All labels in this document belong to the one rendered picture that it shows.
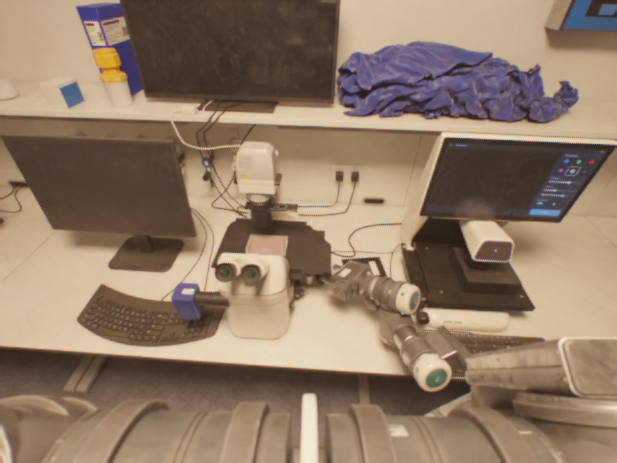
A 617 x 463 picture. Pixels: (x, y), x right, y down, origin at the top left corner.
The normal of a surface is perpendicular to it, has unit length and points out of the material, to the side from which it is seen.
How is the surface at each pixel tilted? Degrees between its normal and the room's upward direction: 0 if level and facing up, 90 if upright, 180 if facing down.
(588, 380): 28
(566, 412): 63
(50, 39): 90
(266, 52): 86
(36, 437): 49
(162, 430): 32
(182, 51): 86
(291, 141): 90
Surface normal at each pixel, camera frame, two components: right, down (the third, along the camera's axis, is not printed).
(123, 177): -0.06, 0.58
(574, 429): -0.86, -0.22
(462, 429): 0.02, -1.00
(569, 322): 0.01, -0.77
